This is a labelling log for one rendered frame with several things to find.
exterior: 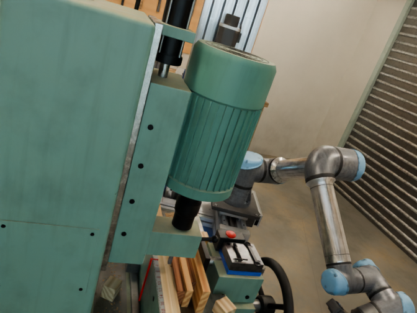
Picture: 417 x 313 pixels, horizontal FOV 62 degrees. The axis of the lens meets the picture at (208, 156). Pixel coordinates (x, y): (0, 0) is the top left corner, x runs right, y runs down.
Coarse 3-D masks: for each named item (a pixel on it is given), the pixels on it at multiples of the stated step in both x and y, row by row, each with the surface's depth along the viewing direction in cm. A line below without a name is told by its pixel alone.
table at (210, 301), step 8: (200, 224) 121; (144, 264) 99; (144, 272) 97; (144, 288) 94; (144, 296) 92; (216, 296) 93; (224, 296) 94; (144, 304) 90; (192, 304) 88; (208, 304) 89; (240, 304) 97; (248, 304) 98; (184, 312) 85; (192, 312) 85; (208, 312) 87; (240, 312) 96; (248, 312) 97
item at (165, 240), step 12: (156, 216) 88; (156, 228) 83; (168, 228) 85; (192, 228) 88; (156, 240) 83; (168, 240) 84; (180, 240) 85; (192, 240) 85; (156, 252) 84; (168, 252) 85; (180, 252) 86; (192, 252) 87
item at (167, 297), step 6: (162, 258) 92; (162, 264) 90; (162, 270) 88; (162, 276) 86; (162, 282) 85; (162, 288) 83; (168, 288) 83; (168, 294) 82; (168, 300) 80; (168, 306) 79; (168, 312) 77
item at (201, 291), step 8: (192, 264) 93; (200, 264) 92; (200, 272) 89; (200, 280) 86; (200, 288) 85; (208, 288) 84; (192, 296) 89; (200, 296) 84; (208, 296) 84; (200, 304) 85; (200, 312) 86
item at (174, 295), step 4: (160, 208) 115; (160, 212) 113; (164, 256) 95; (168, 256) 95; (172, 268) 91; (172, 272) 90; (168, 276) 88; (172, 276) 89; (168, 280) 87; (172, 280) 88; (172, 284) 86; (172, 288) 85; (172, 292) 84; (176, 292) 85; (172, 296) 83; (176, 296) 83; (172, 300) 82; (176, 300) 82; (172, 304) 81; (176, 304) 81; (176, 308) 80; (176, 312) 79; (180, 312) 79
